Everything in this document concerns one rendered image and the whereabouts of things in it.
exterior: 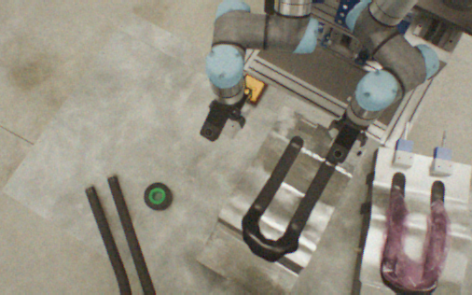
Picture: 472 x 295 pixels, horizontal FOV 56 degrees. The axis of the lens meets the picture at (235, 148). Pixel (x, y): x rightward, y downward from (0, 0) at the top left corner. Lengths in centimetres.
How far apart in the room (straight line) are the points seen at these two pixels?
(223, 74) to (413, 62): 40
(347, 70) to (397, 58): 112
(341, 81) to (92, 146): 117
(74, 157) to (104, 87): 24
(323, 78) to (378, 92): 116
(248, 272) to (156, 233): 30
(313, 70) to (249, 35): 118
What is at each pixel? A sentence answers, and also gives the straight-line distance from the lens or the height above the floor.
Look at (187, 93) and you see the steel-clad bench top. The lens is 143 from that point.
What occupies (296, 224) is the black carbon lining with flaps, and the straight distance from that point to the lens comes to 121.
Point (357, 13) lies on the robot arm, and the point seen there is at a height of 124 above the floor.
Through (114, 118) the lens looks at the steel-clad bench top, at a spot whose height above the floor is 80.
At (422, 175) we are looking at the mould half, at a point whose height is 85.
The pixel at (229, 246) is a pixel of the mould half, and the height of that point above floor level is 86.
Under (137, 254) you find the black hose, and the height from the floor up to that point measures 89.
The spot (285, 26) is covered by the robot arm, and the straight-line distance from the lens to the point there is 95.
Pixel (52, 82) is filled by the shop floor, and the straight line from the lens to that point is 253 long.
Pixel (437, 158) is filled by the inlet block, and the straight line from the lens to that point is 138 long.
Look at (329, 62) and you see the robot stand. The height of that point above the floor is 21.
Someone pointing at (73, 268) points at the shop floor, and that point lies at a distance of 228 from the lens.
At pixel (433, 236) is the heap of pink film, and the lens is 128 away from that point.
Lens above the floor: 211
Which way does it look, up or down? 75 degrees down
